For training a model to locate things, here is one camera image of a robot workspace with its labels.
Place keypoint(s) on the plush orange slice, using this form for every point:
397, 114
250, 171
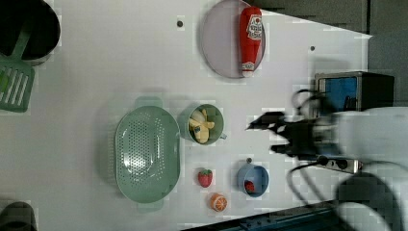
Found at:
218, 202

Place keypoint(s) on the plush red ketchup bottle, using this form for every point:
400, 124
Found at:
251, 33

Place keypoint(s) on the small red strawberry toy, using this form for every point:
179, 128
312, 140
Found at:
249, 187

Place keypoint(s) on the plush red strawberry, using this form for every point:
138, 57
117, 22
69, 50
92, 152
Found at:
205, 178

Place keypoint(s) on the green colander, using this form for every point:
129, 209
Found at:
147, 154

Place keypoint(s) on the green slotted spatula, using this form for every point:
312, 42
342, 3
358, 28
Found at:
17, 77

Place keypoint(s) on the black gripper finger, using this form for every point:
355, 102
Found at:
268, 121
286, 149

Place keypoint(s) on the blue mug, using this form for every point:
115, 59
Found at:
257, 174

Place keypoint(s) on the green mug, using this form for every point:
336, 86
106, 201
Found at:
214, 115

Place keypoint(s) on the plush peeled banana toy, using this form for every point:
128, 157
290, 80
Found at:
200, 126

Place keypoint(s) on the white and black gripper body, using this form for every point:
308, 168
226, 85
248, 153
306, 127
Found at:
305, 142

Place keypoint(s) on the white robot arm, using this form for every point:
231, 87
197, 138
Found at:
375, 138

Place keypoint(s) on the black utensil holder cup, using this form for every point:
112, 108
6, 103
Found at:
38, 20

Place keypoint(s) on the round grey plate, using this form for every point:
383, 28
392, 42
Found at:
220, 39

